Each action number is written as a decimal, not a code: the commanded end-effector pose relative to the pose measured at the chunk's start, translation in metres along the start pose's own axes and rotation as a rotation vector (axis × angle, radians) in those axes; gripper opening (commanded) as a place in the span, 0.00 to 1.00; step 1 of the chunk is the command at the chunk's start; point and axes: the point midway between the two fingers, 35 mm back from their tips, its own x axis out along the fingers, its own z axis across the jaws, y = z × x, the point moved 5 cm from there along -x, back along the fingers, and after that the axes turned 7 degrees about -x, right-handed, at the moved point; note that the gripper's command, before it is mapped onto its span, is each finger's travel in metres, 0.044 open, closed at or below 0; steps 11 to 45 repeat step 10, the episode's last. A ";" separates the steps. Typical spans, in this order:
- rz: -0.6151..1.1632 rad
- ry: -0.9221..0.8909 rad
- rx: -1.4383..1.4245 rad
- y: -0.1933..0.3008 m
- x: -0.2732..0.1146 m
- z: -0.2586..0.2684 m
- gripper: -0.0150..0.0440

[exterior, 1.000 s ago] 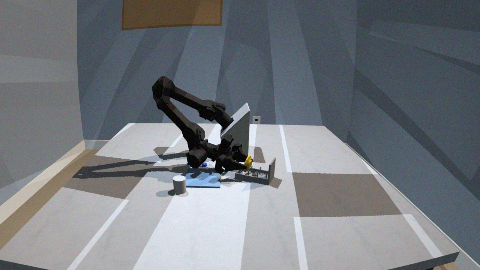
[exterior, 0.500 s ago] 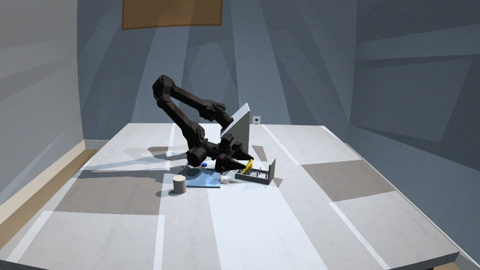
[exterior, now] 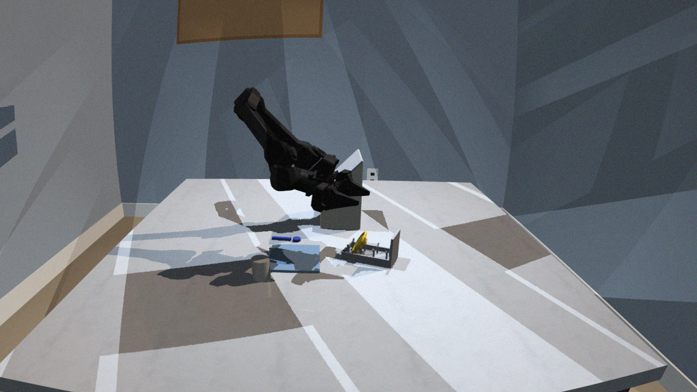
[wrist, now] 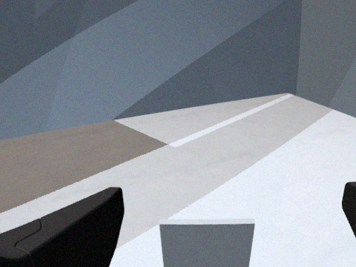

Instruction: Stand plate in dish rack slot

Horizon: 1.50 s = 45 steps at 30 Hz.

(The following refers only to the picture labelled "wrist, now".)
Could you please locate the dark grey dish rack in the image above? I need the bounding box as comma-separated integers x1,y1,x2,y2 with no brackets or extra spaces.
159,217,255,267

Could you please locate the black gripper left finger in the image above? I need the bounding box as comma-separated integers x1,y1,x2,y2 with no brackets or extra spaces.
0,187,125,267

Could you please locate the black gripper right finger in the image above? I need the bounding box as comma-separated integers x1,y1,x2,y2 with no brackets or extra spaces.
341,181,356,237

